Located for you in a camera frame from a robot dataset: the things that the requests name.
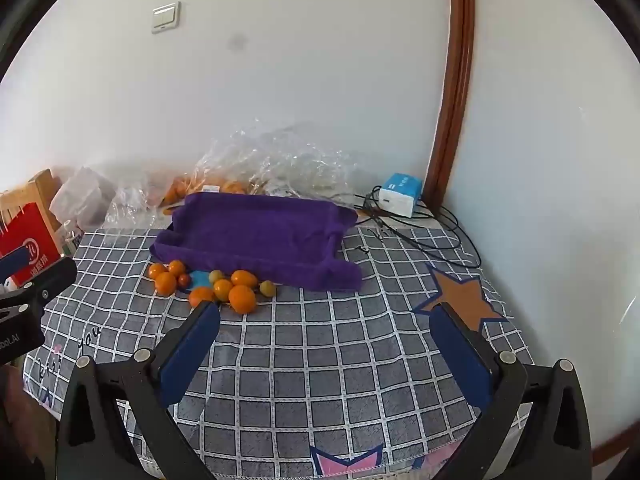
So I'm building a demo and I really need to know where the large clear plastic bag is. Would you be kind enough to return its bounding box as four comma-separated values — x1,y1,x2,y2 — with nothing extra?
162,117,373,206

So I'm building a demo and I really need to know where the purple towel covered tray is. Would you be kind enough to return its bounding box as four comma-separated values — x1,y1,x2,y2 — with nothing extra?
150,192,363,293

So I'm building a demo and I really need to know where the black cable bundle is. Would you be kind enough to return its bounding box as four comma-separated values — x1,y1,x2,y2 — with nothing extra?
350,185,483,267

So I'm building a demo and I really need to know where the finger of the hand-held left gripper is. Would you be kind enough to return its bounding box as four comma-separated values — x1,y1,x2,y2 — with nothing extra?
20,258,78,306
0,248,32,281

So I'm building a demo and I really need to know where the brown wooden door frame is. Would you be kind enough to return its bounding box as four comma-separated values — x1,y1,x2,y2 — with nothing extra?
422,0,476,208

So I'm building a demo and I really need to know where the blue and white tissue pack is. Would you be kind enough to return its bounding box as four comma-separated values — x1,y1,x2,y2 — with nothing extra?
377,172,423,218

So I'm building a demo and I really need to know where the white light switch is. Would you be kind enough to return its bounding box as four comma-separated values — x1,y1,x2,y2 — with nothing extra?
151,1,181,35

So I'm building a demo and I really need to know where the white plastic bag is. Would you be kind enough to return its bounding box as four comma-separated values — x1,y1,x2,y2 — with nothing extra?
48,165,118,228

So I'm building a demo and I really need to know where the grey checked tablecloth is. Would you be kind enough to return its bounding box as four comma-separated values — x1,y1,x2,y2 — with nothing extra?
22,225,536,480

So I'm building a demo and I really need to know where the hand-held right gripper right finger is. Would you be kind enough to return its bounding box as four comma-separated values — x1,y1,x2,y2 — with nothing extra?
429,301,594,480

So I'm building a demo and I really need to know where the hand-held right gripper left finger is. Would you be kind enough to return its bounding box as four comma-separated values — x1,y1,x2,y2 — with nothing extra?
56,300,222,480

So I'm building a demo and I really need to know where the heap of bagged oranges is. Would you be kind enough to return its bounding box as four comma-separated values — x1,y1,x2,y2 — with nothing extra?
162,174,251,206

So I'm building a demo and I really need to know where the small clear plastic bag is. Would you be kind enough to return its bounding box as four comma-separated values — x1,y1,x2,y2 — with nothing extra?
102,170,173,233

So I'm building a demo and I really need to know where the red paper bag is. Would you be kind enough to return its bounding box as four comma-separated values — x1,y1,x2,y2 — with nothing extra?
0,201,63,286

